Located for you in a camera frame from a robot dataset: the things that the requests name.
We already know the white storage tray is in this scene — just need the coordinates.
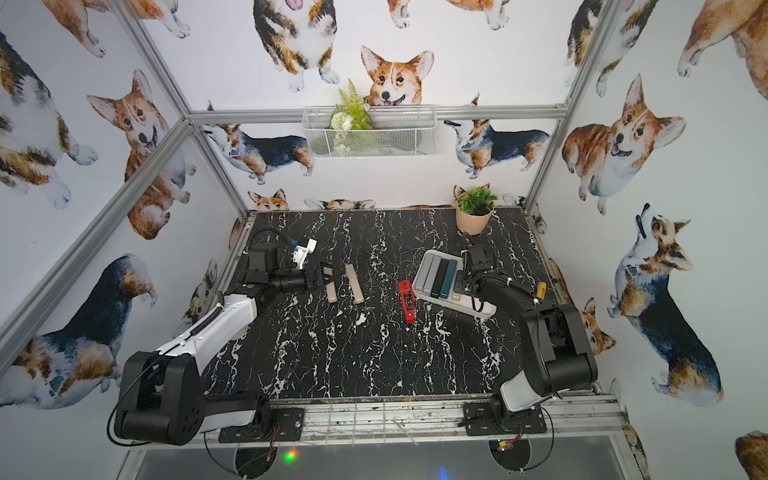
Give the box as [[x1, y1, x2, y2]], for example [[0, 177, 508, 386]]
[[413, 249, 497, 319]]

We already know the fern with white flower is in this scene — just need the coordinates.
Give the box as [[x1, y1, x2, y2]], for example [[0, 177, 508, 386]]
[[330, 80, 375, 156]]

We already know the white wire wall basket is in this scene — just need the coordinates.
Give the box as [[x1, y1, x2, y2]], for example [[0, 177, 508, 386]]
[[302, 106, 437, 159]]

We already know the grey plier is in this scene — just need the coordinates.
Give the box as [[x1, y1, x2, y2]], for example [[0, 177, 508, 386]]
[[423, 255, 442, 296], [412, 253, 434, 292]]

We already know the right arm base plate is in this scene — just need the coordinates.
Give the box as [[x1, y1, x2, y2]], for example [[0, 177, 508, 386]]
[[458, 399, 548, 436]]

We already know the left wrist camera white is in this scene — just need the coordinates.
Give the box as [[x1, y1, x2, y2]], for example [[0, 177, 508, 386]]
[[292, 237, 317, 270]]

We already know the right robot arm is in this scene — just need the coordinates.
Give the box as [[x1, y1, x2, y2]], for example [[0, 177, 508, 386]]
[[459, 245, 598, 414]]

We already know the pink potted plant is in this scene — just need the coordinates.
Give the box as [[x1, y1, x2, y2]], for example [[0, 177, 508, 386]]
[[453, 183, 498, 236]]

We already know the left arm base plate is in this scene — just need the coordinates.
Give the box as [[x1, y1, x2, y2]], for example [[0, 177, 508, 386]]
[[218, 408, 306, 444]]

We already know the teal plier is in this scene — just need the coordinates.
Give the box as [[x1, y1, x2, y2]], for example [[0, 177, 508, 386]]
[[439, 260, 458, 299]]

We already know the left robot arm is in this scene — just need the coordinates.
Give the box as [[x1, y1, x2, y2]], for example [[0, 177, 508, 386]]
[[106, 238, 334, 447]]

